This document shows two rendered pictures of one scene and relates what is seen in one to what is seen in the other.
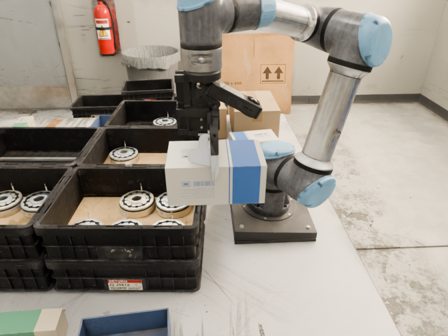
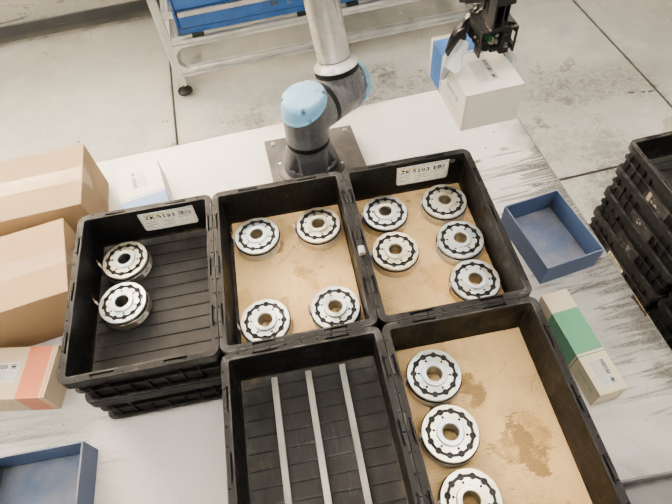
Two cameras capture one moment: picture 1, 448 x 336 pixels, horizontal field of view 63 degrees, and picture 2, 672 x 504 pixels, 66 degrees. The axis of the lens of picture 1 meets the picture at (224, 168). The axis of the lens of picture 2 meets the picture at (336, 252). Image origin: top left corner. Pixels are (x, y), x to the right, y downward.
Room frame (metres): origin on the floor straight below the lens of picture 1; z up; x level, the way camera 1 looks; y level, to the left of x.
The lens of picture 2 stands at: (1.08, 0.89, 1.81)
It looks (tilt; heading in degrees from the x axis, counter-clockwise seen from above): 55 degrees down; 265
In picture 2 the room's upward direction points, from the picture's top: 7 degrees counter-clockwise
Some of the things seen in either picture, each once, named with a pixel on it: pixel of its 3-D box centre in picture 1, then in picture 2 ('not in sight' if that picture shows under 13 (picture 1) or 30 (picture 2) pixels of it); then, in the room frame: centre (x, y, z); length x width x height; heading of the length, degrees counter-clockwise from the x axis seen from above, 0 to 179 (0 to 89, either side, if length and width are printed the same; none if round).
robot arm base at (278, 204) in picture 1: (269, 191); (309, 150); (1.04, -0.16, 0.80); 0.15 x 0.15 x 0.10
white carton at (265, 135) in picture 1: (253, 145); (147, 199); (1.50, -0.13, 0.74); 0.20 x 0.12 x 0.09; 102
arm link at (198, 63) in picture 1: (201, 59); not in sight; (0.68, 0.04, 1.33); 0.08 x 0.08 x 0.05
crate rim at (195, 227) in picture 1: (129, 197); (428, 229); (0.83, 0.26, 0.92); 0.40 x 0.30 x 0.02; 90
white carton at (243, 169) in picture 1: (215, 171); (472, 77); (0.68, 0.02, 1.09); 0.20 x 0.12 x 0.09; 93
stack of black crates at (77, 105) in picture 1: (103, 120); not in sight; (2.83, 1.00, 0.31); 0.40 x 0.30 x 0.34; 93
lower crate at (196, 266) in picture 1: (135, 241); not in sight; (0.83, 0.26, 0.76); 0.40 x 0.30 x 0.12; 90
